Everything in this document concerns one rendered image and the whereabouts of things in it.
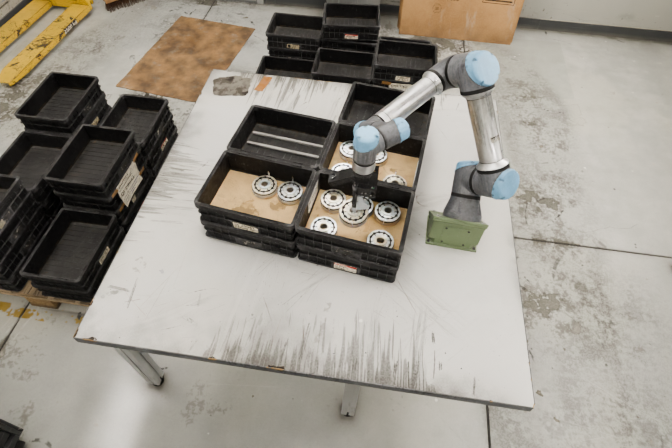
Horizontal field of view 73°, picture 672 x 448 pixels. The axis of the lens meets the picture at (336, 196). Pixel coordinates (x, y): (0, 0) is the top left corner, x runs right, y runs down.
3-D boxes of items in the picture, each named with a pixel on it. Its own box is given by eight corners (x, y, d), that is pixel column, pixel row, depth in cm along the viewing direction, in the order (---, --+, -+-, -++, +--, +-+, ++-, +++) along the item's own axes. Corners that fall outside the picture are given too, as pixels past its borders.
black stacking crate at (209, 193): (317, 188, 192) (316, 170, 183) (294, 245, 173) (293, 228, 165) (229, 168, 197) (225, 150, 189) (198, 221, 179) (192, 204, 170)
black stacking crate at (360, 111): (431, 116, 222) (435, 97, 213) (421, 158, 204) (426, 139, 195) (352, 100, 228) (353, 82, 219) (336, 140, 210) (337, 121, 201)
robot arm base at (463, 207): (470, 217, 190) (475, 194, 189) (487, 224, 175) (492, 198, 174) (436, 212, 188) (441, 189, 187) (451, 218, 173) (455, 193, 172)
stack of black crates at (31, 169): (50, 170, 282) (22, 130, 256) (96, 176, 280) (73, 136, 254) (12, 222, 257) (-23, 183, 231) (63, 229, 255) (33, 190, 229)
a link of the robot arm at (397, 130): (387, 115, 150) (361, 128, 146) (408, 115, 141) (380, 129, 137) (394, 137, 153) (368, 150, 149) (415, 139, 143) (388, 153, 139)
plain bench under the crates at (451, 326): (465, 182, 303) (496, 99, 249) (478, 450, 203) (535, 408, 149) (231, 154, 315) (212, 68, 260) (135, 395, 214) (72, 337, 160)
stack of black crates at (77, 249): (80, 231, 254) (62, 206, 236) (131, 239, 252) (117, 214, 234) (41, 296, 229) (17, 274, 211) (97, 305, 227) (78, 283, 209)
